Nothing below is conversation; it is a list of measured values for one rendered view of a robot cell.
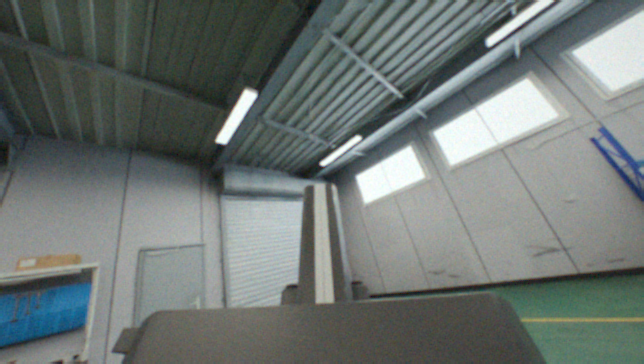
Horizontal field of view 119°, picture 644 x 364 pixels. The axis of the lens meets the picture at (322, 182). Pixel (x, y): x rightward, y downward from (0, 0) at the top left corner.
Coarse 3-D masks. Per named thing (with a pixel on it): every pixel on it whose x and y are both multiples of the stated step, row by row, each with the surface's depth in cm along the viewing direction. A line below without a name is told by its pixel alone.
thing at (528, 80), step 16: (528, 80) 362; (496, 96) 395; (512, 96) 377; (528, 96) 360; (544, 96) 346; (464, 112) 434; (480, 112) 413; (496, 112) 393; (512, 112) 375; (528, 112) 359; (544, 112) 344; (560, 112) 330; (448, 128) 454; (464, 128) 431; (480, 128) 410; (496, 128) 391; (512, 128) 373; (528, 128) 357; (448, 144) 451; (464, 144) 429; (480, 144) 408; (496, 144) 390; (448, 160) 449; (464, 160) 427
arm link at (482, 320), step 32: (160, 320) 5; (192, 320) 5; (224, 320) 5; (256, 320) 5; (288, 320) 5; (320, 320) 5; (352, 320) 5; (384, 320) 5; (416, 320) 5; (448, 320) 5; (480, 320) 5; (512, 320) 5; (128, 352) 5; (160, 352) 5; (192, 352) 5; (224, 352) 5; (256, 352) 5; (288, 352) 5; (320, 352) 5; (352, 352) 4; (384, 352) 4; (416, 352) 4; (448, 352) 4; (480, 352) 4; (512, 352) 4
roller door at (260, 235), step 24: (240, 216) 455; (264, 216) 494; (288, 216) 541; (240, 240) 432; (264, 240) 468; (288, 240) 510; (240, 264) 412; (264, 264) 444; (288, 264) 482; (240, 288) 393; (264, 288) 424
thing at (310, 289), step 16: (304, 192) 10; (304, 208) 9; (320, 208) 9; (304, 224) 9; (320, 224) 9; (304, 240) 8; (320, 240) 8; (304, 256) 7; (320, 256) 7; (304, 272) 7; (320, 272) 7; (288, 288) 8; (304, 288) 7; (320, 288) 7; (288, 304) 7
